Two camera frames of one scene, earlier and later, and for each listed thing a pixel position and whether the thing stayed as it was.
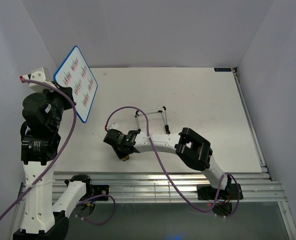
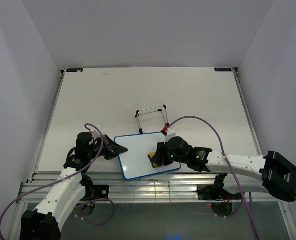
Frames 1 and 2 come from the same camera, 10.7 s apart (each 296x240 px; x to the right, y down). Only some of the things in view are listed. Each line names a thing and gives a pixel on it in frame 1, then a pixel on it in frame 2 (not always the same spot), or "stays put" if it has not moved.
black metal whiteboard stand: x=166 y=126 stays put
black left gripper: x=68 y=103 -> x=113 y=149
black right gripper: x=120 y=154 -> x=159 y=157
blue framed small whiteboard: x=74 y=72 -> x=135 y=163
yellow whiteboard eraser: x=126 y=158 -> x=151 y=154
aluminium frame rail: x=177 y=187 stays put
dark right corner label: x=222 y=69 stays put
